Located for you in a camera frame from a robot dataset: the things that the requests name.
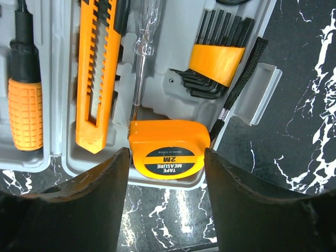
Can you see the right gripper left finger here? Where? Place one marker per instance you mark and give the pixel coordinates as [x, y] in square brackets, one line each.
[81, 214]

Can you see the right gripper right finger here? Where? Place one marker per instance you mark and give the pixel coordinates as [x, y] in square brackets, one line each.
[251, 214]

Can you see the yellow tape measure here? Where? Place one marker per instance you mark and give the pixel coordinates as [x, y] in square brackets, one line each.
[175, 149]

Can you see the grey plastic tool case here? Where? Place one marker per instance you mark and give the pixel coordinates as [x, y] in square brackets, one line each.
[56, 26]

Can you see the orange utility knife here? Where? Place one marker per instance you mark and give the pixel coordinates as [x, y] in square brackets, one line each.
[99, 44]

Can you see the clear test pen screwdriver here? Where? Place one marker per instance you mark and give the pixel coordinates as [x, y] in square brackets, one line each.
[149, 19]

